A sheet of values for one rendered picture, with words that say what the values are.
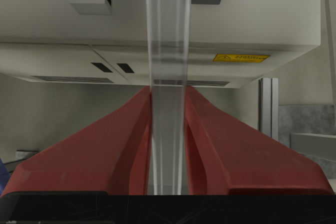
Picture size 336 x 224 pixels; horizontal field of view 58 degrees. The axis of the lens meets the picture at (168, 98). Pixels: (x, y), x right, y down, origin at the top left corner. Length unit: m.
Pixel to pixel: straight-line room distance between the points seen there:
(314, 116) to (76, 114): 0.82
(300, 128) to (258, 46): 0.68
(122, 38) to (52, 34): 0.11
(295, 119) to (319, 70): 0.20
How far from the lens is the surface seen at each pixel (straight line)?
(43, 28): 0.50
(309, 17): 0.51
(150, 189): 0.22
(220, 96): 1.08
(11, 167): 1.05
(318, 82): 1.18
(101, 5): 0.44
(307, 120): 1.14
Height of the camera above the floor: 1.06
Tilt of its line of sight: 85 degrees down
